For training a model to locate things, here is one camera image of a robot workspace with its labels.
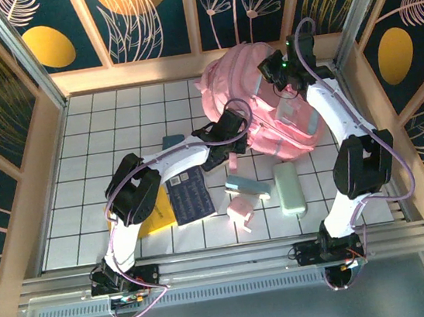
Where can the pink backpack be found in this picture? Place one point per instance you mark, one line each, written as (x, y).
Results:
(221, 79)

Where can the small teal pouch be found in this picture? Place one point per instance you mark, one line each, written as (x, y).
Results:
(172, 140)

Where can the teal eraser block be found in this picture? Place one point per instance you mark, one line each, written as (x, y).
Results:
(247, 186)

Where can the dark blue book with barcode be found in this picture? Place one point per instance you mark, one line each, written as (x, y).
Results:
(192, 200)

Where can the small pink plastic box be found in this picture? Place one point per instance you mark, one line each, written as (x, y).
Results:
(238, 209)

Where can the mint green pencil case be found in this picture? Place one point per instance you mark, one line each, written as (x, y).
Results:
(289, 189)

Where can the yellow book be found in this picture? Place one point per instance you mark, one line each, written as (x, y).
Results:
(160, 212)

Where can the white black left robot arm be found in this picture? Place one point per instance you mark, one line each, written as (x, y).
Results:
(181, 162)

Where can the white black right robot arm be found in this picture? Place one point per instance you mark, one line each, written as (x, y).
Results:
(340, 110)

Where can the aluminium corner post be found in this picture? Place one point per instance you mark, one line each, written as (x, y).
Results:
(22, 52)
(362, 6)

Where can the aluminium front rail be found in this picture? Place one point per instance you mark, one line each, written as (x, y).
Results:
(230, 267)

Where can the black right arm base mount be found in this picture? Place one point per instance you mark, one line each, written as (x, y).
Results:
(306, 253)

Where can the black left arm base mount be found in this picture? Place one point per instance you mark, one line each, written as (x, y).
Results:
(149, 274)

